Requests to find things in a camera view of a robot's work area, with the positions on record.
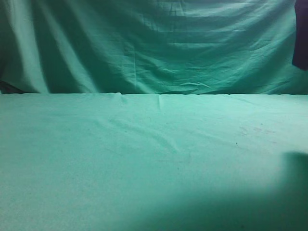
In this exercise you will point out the green table cloth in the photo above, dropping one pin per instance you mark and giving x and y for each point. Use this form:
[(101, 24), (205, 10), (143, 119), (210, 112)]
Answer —
[(149, 162)]

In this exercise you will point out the green backdrop cloth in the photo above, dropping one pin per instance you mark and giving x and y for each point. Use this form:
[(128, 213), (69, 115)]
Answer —
[(149, 47)]

